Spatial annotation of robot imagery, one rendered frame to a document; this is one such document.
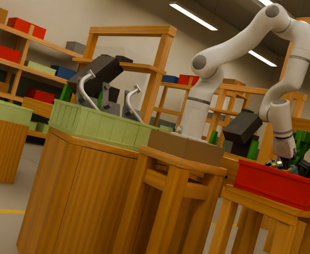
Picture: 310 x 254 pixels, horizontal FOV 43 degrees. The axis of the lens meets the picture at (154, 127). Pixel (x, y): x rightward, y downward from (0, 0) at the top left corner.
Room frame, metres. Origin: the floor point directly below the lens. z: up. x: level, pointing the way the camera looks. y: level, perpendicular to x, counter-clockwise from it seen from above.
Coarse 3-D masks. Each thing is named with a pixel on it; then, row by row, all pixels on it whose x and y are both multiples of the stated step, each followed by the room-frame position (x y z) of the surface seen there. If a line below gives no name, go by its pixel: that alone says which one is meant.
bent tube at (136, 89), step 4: (136, 88) 2.65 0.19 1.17; (132, 92) 2.61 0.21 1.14; (136, 92) 2.65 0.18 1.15; (128, 96) 2.59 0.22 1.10; (128, 100) 2.58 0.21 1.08; (128, 104) 2.58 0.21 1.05; (128, 108) 2.58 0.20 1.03; (132, 108) 2.58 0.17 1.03; (136, 116) 2.59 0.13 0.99; (140, 120) 2.60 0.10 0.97
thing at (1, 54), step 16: (0, 16) 7.00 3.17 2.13; (16, 32) 7.14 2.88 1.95; (32, 32) 7.37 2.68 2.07; (0, 48) 7.10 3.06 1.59; (16, 48) 7.66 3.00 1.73; (64, 48) 7.86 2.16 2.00; (80, 48) 8.14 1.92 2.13; (16, 64) 7.29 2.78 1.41; (32, 64) 7.52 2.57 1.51; (80, 64) 8.64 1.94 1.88; (16, 80) 7.34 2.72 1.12; (64, 80) 7.93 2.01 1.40; (0, 96) 7.16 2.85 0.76; (16, 96) 7.40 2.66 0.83; (32, 96) 7.76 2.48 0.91; (48, 96) 7.88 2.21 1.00; (32, 128) 7.78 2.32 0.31; (48, 128) 7.98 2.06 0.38
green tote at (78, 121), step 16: (64, 112) 2.27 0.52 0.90; (80, 112) 2.11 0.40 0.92; (96, 112) 2.16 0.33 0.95; (64, 128) 2.22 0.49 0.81; (80, 128) 2.12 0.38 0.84; (96, 128) 2.18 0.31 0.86; (112, 128) 2.23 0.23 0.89; (128, 128) 2.29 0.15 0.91; (144, 128) 2.36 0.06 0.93; (160, 128) 2.42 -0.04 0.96; (112, 144) 2.25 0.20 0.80; (128, 144) 2.31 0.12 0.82; (144, 144) 2.37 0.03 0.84
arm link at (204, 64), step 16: (256, 16) 1.78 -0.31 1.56; (272, 16) 1.71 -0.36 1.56; (288, 16) 1.79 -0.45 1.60; (240, 32) 1.86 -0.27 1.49; (256, 32) 1.79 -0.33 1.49; (208, 48) 1.88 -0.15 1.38; (224, 48) 1.86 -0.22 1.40; (240, 48) 1.84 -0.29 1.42; (192, 64) 1.89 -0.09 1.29; (208, 64) 1.85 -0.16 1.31
